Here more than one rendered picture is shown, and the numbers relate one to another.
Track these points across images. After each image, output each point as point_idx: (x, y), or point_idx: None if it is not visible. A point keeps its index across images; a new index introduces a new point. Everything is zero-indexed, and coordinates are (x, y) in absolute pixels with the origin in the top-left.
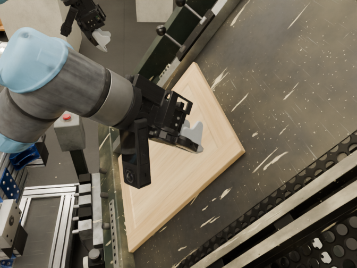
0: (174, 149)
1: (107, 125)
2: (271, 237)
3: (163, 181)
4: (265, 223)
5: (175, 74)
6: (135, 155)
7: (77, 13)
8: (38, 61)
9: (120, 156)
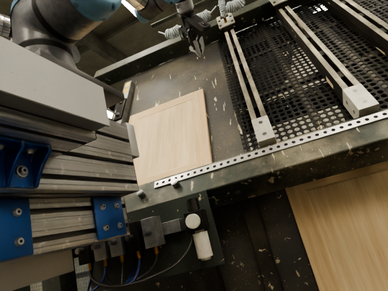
0: (168, 126)
1: (191, 6)
2: (243, 63)
3: (181, 134)
4: (237, 64)
5: None
6: (201, 18)
7: None
8: None
9: None
